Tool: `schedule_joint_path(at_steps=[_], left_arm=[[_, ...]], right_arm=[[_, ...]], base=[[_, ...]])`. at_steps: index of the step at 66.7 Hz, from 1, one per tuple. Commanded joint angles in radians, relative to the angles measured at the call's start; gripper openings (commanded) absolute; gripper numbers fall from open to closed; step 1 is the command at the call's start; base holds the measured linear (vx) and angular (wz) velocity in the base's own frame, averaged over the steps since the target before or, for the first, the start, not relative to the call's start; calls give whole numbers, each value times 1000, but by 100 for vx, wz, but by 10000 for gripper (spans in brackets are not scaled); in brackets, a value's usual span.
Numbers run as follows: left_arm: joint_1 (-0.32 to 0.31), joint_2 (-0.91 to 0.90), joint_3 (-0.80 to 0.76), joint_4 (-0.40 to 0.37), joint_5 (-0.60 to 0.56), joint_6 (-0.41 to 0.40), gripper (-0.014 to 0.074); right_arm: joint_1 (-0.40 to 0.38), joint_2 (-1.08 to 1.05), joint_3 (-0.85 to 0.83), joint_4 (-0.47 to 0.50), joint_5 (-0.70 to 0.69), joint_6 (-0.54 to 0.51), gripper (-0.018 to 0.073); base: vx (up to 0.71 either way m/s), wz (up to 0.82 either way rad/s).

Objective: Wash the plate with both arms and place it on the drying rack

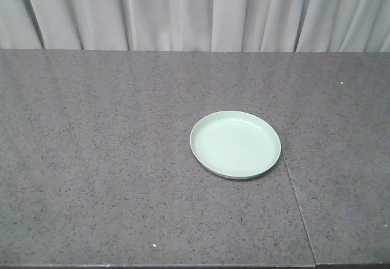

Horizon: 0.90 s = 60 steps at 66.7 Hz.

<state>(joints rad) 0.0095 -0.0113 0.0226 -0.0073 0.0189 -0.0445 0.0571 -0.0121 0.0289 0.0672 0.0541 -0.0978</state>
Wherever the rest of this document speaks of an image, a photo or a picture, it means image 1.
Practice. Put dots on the white pleated curtain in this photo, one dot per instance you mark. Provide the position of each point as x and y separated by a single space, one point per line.
197 25

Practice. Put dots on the pale green round plate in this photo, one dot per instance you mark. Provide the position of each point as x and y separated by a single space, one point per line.
235 144

